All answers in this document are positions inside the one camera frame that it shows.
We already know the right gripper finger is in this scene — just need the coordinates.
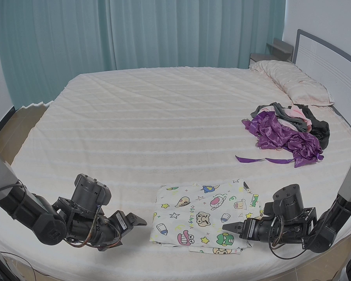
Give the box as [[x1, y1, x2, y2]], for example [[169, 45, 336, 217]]
[[221, 221, 246, 234]]

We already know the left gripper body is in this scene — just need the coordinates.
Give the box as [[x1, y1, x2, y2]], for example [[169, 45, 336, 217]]
[[113, 211, 136, 237]]

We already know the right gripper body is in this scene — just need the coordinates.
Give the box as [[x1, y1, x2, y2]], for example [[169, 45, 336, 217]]
[[241, 217, 267, 241]]

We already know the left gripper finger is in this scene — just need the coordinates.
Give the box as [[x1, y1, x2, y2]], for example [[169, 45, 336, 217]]
[[127, 213, 148, 228]]

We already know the white printed pyjama top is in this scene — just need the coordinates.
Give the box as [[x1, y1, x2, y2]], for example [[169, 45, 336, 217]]
[[149, 178, 261, 255]]

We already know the purple satin garment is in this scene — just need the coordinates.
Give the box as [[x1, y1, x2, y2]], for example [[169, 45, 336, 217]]
[[235, 111, 324, 168]]

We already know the bed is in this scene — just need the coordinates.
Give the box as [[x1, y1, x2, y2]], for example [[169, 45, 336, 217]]
[[0, 29, 351, 278]]

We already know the black garment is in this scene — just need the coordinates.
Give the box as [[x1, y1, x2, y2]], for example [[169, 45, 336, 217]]
[[298, 104, 330, 150]]

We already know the grey garment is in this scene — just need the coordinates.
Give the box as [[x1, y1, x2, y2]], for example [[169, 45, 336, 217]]
[[252, 102, 310, 132]]

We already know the pink garment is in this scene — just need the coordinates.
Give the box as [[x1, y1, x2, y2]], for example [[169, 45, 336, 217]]
[[257, 105, 313, 132]]

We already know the cream pillow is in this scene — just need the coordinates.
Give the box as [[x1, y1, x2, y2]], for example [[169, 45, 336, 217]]
[[249, 60, 335, 106]]

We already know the grey bedside table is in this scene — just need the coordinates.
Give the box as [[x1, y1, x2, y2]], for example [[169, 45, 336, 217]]
[[249, 38, 294, 64]]

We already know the blue-green curtain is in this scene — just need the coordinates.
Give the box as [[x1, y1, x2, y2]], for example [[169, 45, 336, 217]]
[[0, 0, 113, 108], [105, 0, 287, 71]]

